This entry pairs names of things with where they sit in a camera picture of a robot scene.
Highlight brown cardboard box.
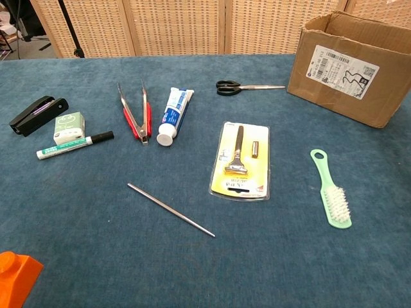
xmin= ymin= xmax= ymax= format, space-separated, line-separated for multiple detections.
xmin=286 ymin=10 xmax=411 ymax=129

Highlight razor in yellow blister pack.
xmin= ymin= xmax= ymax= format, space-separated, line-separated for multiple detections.
xmin=209 ymin=121 xmax=270 ymax=201

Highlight white blue toothpaste tube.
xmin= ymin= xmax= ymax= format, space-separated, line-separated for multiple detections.
xmin=156 ymin=87 xmax=195 ymax=147

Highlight thin metal rod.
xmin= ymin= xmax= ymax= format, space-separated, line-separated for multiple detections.
xmin=127 ymin=183 xmax=216 ymax=238

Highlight red steel kitchen tongs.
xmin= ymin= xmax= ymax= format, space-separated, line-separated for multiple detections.
xmin=117 ymin=81 xmax=153 ymax=145

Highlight blue table cloth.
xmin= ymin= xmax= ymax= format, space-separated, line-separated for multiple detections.
xmin=0 ymin=53 xmax=411 ymax=308

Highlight woven folding screen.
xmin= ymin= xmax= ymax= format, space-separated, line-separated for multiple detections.
xmin=30 ymin=0 xmax=411 ymax=59

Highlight mint green brush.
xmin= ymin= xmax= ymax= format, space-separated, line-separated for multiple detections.
xmin=310 ymin=148 xmax=353 ymax=230

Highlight pale green tissue pack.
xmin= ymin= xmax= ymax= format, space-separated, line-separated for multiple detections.
xmin=53 ymin=111 xmax=87 ymax=146

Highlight green white marker pen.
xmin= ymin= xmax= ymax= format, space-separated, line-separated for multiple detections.
xmin=36 ymin=130 xmax=115 ymax=160

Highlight black stapler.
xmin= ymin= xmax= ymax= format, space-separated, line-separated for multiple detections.
xmin=8 ymin=95 xmax=69 ymax=138

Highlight black tripod stand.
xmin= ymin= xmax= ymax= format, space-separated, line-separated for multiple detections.
xmin=57 ymin=0 xmax=86 ymax=59

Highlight orange plastic block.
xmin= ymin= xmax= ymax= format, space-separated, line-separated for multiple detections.
xmin=0 ymin=251 xmax=44 ymax=308

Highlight black handled scissors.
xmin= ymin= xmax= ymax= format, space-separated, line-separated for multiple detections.
xmin=216 ymin=80 xmax=286 ymax=96

